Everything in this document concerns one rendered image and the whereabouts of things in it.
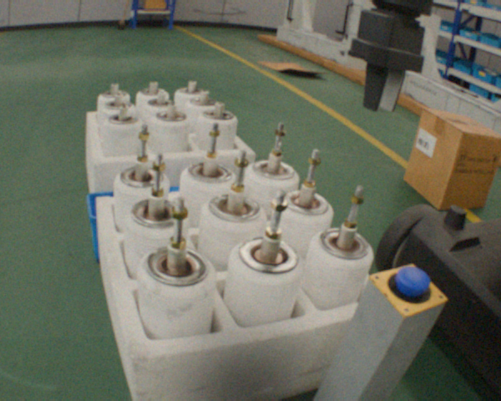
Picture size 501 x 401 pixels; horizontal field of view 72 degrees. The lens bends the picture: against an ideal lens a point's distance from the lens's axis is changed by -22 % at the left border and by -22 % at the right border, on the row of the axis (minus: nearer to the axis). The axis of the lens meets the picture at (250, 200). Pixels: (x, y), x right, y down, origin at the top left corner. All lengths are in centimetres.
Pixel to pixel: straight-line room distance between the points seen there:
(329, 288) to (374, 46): 33
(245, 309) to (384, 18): 39
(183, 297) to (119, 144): 55
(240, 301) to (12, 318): 46
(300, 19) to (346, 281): 459
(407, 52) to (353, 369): 38
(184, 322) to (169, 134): 56
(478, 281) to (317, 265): 34
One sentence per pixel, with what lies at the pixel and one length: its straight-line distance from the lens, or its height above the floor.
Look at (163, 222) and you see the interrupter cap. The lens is 58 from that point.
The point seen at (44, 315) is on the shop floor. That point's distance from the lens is 81.
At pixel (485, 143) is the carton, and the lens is 153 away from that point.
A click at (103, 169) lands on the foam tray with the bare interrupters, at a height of 16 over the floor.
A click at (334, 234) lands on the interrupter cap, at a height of 25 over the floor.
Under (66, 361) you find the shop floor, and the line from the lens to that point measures 72.
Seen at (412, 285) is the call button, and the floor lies 33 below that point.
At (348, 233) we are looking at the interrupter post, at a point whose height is 28.
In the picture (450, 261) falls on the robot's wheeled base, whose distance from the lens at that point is 81.
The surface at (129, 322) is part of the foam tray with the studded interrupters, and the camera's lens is 53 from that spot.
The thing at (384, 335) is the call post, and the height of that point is 28.
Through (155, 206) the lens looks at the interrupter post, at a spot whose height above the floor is 27.
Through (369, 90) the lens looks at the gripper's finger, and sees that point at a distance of 51.
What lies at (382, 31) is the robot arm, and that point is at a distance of 48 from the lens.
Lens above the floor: 56
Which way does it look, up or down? 28 degrees down
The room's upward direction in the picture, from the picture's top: 9 degrees clockwise
